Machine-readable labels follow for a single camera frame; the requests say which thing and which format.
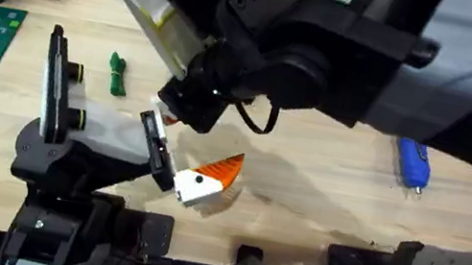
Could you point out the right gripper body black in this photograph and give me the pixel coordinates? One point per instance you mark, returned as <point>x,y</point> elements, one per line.
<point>295,74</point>

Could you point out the left gripper body grey black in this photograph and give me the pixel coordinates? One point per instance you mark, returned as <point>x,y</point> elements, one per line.
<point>111,132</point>

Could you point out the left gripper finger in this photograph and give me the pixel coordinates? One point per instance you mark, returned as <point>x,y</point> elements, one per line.
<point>199,187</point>
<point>163,110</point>

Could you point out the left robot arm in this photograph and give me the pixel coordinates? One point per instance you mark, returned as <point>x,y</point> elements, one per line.
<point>53,229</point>

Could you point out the blue electric screwdriver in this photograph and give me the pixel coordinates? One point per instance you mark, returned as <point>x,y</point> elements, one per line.
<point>413,164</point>

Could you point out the left wrist flat plate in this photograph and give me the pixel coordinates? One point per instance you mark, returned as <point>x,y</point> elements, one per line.
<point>54,86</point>

